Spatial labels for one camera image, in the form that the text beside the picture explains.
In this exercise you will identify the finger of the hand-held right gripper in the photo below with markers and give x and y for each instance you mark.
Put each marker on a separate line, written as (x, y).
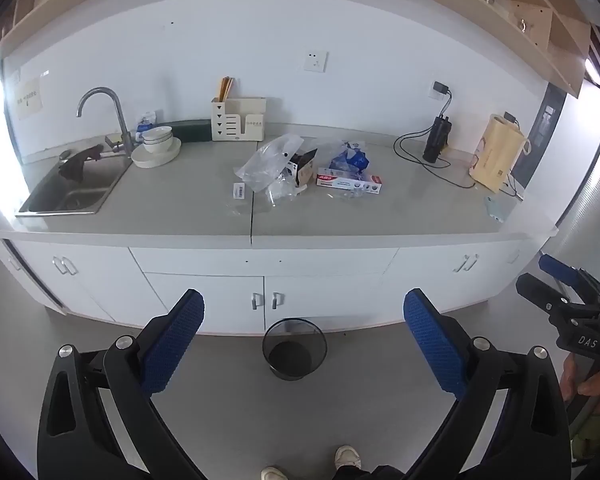
(555, 264)
(535, 290)

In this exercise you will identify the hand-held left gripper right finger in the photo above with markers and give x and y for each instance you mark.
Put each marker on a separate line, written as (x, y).
(435, 345)

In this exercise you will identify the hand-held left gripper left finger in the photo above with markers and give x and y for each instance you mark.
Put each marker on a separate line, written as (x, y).
(172, 345)

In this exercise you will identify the black mesh waste bin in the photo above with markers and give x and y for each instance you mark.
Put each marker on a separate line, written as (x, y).
(294, 357)

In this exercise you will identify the crinkled clear plastic bag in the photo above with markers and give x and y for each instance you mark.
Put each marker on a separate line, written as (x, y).
(280, 193)

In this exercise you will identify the person's right hand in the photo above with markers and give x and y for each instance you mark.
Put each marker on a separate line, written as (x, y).
(570, 380)

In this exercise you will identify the small grey device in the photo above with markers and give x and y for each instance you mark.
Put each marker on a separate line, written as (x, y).
(496, 207)

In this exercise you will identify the white base cabinet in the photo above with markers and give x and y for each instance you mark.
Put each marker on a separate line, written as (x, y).
(205, 265)

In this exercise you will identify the yellow paper bag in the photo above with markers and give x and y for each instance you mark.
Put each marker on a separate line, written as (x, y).
(495, 155)

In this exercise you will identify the person's right white shoe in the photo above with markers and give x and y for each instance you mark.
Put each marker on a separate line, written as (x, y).
(347, 456)

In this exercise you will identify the small white label card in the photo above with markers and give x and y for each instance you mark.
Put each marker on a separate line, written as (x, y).
(239, 191)

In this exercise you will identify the black cylindrical device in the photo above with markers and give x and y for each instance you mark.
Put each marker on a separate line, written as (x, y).
(435, 140)

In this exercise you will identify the steel sink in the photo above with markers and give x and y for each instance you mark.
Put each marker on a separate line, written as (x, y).
(75, 195)

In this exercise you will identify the red and grey flat box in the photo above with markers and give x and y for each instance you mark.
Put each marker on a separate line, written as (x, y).
(347, 182)

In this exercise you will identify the white plate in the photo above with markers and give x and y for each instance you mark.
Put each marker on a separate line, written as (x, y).
(150, 161)

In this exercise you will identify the white bowl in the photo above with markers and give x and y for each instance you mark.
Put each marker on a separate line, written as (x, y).
(157, 147)
(157, 132)

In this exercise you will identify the dark cloth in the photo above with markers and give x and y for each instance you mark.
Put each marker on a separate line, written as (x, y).
(75, 167)

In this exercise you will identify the blue printed plastic bag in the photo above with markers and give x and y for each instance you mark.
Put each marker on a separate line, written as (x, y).
(350, 157)

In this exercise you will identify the black charger plug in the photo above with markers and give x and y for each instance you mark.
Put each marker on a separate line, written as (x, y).
(441, 88)

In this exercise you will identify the yellow sponge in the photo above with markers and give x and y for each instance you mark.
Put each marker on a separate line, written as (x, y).
(113, 138)

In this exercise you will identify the dark green tray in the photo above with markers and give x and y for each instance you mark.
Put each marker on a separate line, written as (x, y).
(195, 130)

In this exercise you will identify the small cardboard box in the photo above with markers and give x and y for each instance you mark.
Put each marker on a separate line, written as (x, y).
(307, 167)

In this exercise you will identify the blue packet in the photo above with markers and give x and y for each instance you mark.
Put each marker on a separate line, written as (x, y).
(146, 122)

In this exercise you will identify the steel faucet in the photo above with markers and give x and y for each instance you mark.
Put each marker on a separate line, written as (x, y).
(122, 125)

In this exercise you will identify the cream utensil holder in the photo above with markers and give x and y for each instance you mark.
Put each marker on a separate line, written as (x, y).
(240, 122)

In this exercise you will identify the bundle of wooden chopsticks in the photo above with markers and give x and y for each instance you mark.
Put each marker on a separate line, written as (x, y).
(226, 89)

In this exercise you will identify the wooden wall shelf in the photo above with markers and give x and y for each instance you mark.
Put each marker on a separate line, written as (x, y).
(535, 22)

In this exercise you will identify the paper wall notice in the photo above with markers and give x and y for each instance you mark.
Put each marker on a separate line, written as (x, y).
(28, 100)

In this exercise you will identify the white wall socket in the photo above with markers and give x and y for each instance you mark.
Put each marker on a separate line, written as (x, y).
(314, 60)

